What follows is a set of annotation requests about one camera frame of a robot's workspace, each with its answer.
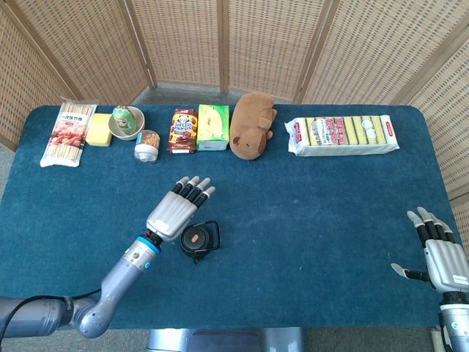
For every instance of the green tissue box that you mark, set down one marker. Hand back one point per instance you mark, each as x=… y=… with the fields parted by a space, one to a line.
x=213 y=126

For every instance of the wicker folding screen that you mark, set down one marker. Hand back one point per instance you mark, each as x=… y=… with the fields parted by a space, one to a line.
x=267 y=44

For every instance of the white ceramic bowl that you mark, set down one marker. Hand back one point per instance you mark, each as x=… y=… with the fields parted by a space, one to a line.
x=122 y=135

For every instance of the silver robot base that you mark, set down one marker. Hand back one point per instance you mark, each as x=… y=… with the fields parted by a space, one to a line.
x=223 y=341

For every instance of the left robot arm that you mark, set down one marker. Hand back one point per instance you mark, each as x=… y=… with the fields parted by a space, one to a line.
x=117 y=282

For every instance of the bamboo skewers pack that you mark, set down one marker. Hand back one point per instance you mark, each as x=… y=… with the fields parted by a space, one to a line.
x=67 y=135

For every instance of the Hello Panda biscuit box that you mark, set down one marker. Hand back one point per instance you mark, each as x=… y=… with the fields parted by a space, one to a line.
x=183 y=132

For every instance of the packaged sponge multipack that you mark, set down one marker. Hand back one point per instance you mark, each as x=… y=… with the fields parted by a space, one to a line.
x=340 y=135

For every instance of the yellow sponge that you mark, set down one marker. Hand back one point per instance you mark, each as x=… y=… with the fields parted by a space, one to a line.
x=98 y=130

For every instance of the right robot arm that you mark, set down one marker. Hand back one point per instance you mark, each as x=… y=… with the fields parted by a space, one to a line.
x=458 y=326

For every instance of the black teapot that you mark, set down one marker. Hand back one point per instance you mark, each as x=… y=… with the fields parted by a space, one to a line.
x=187 y=253

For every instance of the black teapot lid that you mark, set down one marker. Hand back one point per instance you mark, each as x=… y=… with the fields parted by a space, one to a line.
x=194 y=237

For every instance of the clear plastic snack jar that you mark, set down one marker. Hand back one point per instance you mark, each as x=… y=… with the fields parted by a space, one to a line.
x=146 y=144

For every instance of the blue table cloth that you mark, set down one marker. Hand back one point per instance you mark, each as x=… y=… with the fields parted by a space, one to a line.
x=293 y=220

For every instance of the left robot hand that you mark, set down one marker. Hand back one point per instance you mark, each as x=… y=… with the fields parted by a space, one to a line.
x=170 y=214

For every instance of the brown capybara plush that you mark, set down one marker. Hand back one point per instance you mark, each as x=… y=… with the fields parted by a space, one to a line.
x=251 y=128

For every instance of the green doll figurine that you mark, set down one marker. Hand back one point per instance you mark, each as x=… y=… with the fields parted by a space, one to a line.
x=124 y=119

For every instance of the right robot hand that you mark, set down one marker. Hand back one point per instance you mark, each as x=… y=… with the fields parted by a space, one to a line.
x=445 y=264

